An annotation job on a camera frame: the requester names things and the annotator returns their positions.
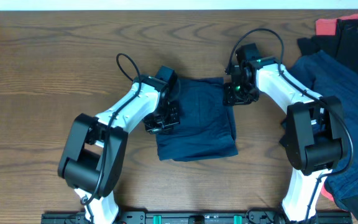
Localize navy blue shorts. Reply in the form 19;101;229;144
156;78;238;162

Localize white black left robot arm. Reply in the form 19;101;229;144
58;73;180;223

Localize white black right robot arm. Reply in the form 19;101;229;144
224;54;353;223

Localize red garment in pile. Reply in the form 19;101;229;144
313;16;358;202

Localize dark blue garment in pile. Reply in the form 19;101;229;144
289;50;358;200

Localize black garment with logo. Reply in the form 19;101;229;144
289;20;358;220

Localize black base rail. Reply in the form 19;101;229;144
40;208;353;224

